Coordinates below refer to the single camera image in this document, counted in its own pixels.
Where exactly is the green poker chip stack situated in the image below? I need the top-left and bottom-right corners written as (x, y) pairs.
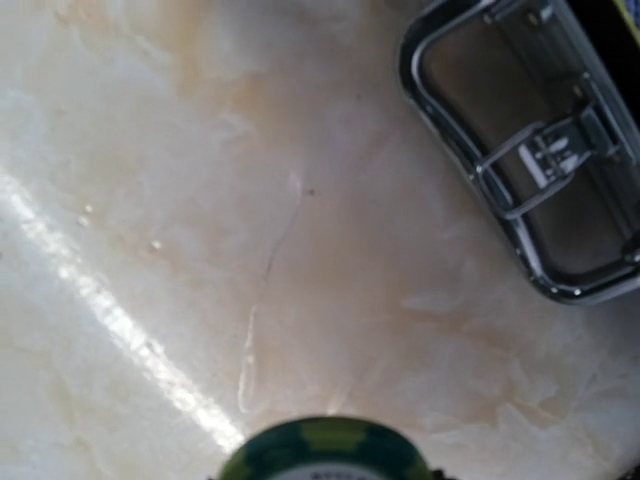
top-left (216, 416), bottom-right (445, 480)

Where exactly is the aluminium poker case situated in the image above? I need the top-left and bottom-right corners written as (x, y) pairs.
top-left (398, 1), bottom-right (639, 305)

